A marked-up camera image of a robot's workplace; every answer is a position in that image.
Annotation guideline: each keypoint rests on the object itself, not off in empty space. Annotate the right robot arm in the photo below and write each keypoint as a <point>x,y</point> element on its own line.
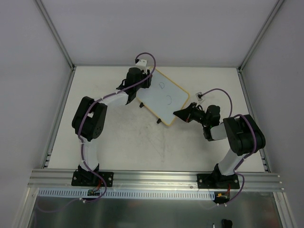
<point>243,135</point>

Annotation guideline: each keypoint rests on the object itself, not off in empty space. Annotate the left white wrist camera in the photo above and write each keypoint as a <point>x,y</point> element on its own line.
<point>141,64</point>

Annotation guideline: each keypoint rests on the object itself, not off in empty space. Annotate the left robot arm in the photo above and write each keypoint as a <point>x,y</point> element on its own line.
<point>89,120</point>

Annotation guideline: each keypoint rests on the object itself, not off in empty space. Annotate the left aluminium frame post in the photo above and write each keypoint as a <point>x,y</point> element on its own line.
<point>49,22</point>

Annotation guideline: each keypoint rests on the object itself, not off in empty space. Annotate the yellow framed whiteboard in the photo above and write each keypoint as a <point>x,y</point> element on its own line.
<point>163,97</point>

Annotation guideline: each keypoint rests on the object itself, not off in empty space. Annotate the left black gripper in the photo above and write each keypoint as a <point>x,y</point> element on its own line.
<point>147,80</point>

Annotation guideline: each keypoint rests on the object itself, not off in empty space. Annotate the aluminium frame post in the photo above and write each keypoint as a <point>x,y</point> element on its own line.
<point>271,16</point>
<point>49,22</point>

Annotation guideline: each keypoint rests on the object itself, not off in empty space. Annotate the right aluminium frame post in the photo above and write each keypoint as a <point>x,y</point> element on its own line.
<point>271,16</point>

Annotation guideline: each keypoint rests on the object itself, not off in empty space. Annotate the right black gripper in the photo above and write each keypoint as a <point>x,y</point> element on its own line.
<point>192,113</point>

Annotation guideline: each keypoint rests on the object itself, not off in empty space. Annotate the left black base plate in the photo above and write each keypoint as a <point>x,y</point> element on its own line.
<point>88,179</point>

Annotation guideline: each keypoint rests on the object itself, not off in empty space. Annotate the slotted white cable duct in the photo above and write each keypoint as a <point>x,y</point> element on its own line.
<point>128,194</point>

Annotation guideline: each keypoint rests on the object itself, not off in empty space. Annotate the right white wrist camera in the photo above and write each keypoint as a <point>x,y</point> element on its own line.
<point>199,96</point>

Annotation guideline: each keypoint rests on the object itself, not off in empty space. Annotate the aluminium mounting rail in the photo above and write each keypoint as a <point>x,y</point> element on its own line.
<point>155,180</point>

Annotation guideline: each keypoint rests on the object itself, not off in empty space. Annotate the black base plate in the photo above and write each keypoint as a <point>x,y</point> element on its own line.
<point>208,181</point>
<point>88,179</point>

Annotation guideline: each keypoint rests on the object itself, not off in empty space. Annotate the black object at bottom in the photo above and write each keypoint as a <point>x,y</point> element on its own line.
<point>226,223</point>

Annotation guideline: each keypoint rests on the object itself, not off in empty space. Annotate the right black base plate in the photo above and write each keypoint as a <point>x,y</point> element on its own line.
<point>208,181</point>

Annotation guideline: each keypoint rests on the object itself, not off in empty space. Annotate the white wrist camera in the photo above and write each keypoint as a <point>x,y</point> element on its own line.
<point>141,64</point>
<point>199,96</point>

